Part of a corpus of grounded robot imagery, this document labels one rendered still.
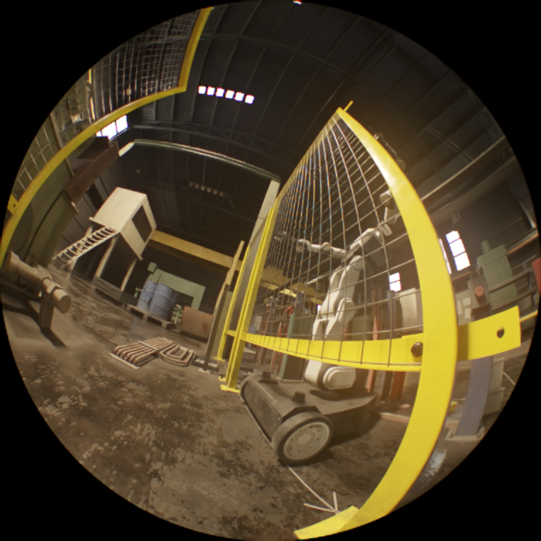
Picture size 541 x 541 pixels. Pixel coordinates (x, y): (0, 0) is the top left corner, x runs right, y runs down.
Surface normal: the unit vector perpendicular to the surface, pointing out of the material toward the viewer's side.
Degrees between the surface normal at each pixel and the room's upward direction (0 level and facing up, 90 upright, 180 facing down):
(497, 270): 90
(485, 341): 90
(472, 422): 90
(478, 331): 90
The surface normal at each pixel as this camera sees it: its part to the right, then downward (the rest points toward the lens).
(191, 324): 0.41, -0.31
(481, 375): -0.91, -0.33
